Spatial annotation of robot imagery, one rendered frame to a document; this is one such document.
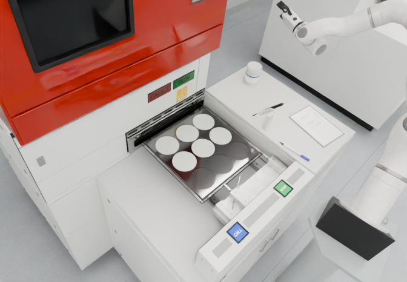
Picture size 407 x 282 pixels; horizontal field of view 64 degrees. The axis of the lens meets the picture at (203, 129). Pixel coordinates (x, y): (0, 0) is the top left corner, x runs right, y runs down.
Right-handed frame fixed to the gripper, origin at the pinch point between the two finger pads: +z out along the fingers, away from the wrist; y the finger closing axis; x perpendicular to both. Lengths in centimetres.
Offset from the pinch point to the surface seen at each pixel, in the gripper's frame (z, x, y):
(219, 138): -43, -60, -11
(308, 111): -50, -21, 7
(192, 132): -36, -69, -16
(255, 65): -20.2, -27.6, -4.9
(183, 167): -50, -78, -25
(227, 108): -32, -50, -9
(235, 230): -83, -70, -31
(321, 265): -107, -57, 19
